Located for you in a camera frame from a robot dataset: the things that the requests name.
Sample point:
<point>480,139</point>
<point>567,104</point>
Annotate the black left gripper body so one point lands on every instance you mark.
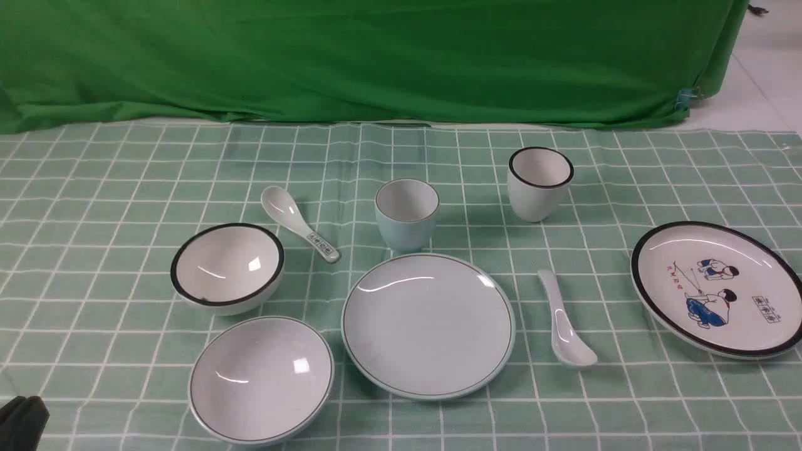
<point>23,420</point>

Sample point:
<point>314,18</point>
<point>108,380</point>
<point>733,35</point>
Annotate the white cup black rim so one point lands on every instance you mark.
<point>537,181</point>

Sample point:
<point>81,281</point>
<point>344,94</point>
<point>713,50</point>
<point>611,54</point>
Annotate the pale green bowl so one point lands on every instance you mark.
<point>261,381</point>

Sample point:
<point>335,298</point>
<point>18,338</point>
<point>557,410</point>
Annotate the pale green cup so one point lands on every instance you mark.
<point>406,211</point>

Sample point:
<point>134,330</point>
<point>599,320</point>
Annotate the white spoon patterned handle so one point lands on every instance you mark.
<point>280,207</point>

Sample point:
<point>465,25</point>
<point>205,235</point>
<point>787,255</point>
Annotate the white illustrated plate black rim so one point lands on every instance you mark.
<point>718,289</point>

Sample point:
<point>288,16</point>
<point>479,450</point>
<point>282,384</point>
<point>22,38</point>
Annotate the green checkered tablecloth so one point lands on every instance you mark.
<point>93,214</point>

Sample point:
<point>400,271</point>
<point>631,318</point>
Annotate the plain white spoon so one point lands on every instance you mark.
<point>568,347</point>

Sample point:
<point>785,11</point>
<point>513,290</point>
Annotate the green backdrop cloth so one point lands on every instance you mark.
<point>583,64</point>

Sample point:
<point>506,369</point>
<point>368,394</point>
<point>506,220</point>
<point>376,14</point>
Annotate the white bowl black rim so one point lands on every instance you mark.
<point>229,268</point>

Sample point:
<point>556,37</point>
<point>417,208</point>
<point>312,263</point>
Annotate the blue clip on backdrop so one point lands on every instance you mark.
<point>684,99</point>

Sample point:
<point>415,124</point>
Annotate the pale green plate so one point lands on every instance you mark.
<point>428,326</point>

